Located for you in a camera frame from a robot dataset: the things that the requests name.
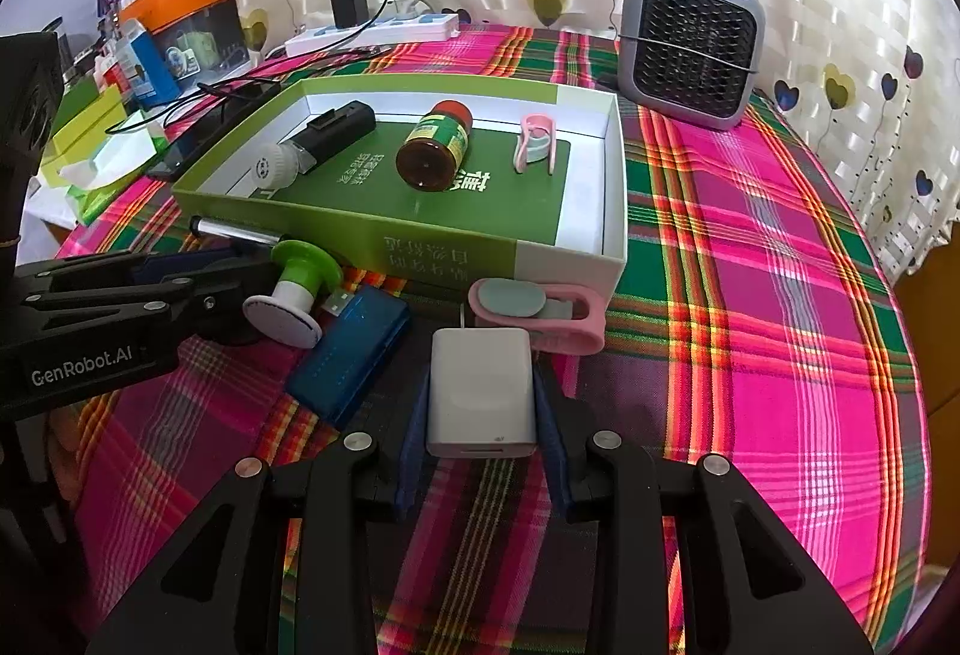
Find white round small jar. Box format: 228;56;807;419
251;143;299;190

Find blue usb stick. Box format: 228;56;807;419
285;284;410;431

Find black rectangular stamp device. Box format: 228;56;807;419
288;101;376;173

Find brown bottle red cap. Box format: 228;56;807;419
395;100;473;192

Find white usb charger block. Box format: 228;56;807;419
427;327;537;460

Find pink grey folding holder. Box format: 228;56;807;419
467;278;607;356

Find small pink clip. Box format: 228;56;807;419
512;114;556;174

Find silver black lighter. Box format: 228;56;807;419
189;217;281;247

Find green tissue pack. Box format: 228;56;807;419
26;114;167;229

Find yellow green boxes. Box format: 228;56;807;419
43;77;125;164

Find black smartphone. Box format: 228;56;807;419
145;80;281;182

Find blue white carton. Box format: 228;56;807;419
117;20;181;109

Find orange black storage box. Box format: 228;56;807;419
119;0;249;86

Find plaid pink green tablecloth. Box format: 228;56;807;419
71;100;931;653

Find green white cardboard box tray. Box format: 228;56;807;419
172;73;626;299

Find black power adapter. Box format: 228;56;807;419
331;0;370;29

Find white blue power strip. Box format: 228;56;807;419
283;13;460;57

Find wooden cabinet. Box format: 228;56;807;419
895;236;960;567

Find grey mini fan heater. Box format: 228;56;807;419
617;0;766;130

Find black charging cable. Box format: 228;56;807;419
104;0;395;136

